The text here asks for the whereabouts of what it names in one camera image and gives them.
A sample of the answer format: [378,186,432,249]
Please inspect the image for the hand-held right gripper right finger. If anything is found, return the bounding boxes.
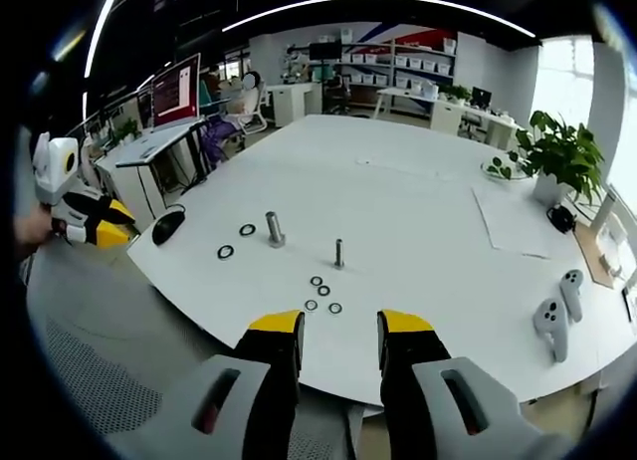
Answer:
[376,309,561,460]

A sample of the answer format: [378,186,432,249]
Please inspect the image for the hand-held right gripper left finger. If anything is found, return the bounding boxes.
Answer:
[106,309,307,460]

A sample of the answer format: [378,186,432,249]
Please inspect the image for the large threaded metal stud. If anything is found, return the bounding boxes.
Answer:
[264,210,287,247]

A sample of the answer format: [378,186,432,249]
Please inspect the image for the person's left hand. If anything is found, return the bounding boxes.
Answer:
[13,205,57,260]

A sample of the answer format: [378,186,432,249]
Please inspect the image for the black computer mouse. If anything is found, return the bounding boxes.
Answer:
[150,211,185,247]

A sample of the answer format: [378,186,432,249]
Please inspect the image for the white standing desk black legs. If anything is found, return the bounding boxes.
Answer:
[114,117,216,198]

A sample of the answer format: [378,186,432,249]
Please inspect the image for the grey handheld controller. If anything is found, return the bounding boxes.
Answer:
[559,269,585,325]
[532,298,569,364]

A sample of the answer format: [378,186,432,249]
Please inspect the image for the computer monitor with red screen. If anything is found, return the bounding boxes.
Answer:
[149,52,203,133]

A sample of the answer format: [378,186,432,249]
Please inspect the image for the white office chair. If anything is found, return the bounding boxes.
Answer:
[237,87,271,136]

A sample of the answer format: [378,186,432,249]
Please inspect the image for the white paper sheet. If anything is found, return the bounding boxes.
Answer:
[470,184,551,260]

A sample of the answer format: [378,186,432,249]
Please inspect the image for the wooden board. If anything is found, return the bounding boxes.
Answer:
[571,220,629,288]

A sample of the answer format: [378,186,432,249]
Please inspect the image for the small black device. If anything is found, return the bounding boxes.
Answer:
[545,204,577,234]

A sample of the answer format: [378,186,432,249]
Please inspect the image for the small plant in glass dish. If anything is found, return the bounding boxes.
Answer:
[480,154,534,183]

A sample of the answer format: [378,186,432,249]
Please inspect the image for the white upright stand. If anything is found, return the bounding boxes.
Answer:
[589,186,620,238]

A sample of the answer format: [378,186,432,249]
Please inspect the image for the potted green plant white pot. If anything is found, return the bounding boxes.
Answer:
[508,110,609,208]

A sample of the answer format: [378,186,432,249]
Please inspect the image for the white office desk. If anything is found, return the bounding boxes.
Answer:
[373,85,527,151]

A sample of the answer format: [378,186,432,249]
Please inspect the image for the black monitor on shelf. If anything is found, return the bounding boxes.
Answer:
[309,41,343,62]

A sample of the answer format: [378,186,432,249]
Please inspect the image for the small green desk plant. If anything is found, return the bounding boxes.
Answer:
[440,84,473,106]

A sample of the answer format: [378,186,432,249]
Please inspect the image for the storage shelf with white bins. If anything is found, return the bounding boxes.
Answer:
[307,29,458,109]

